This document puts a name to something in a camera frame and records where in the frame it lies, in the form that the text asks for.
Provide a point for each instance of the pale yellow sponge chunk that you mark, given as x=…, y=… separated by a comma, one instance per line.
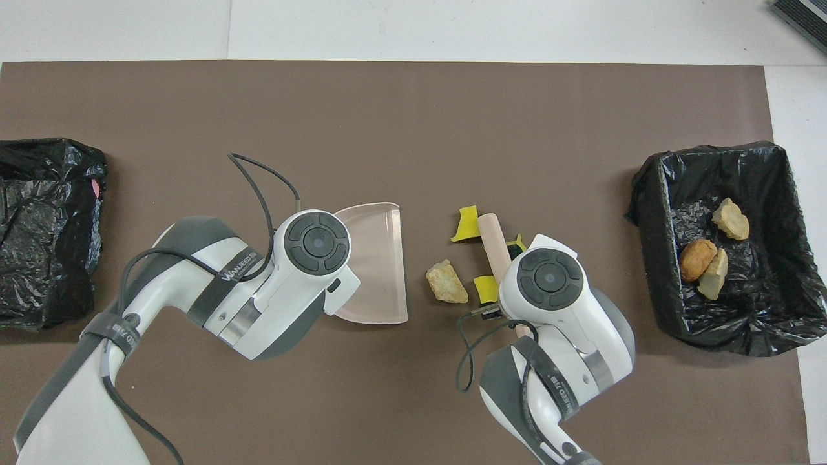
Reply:
x=714, y=276
x=731, y=219
x=446, y=282

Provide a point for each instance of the black bag bin, pink spot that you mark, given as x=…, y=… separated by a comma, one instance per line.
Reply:
x=39, y=271

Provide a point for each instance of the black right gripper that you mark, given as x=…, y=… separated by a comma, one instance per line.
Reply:
x=494, y=312

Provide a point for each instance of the small yellow green sponge piece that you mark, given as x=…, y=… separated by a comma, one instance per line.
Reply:
x=465, y=226

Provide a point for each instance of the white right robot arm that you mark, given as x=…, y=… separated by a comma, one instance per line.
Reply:
x=555, y=303

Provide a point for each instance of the orange-brown oval sponge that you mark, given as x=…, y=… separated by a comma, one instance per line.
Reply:
x=696, y=259

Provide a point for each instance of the plain yellow sponge piece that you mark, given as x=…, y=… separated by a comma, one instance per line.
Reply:
x=484, y=289

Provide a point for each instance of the notched yellow green sponge piece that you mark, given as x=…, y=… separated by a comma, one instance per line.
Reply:
x=515, y=246

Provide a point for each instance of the beige hand brush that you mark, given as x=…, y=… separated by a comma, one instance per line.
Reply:
x=494, y=245

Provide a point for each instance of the beige plastic dustpan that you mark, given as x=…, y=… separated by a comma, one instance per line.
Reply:
x=381, y=271

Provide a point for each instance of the dark ribbed device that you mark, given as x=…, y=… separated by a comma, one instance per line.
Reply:
x=807, y=16

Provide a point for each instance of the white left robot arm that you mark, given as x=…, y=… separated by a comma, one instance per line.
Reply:
x=291, y=278

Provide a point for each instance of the black bag lined bin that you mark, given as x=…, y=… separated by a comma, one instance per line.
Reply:
x=775, y=310

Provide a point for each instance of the brown table mat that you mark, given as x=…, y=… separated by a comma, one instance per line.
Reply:
x=517, y=129

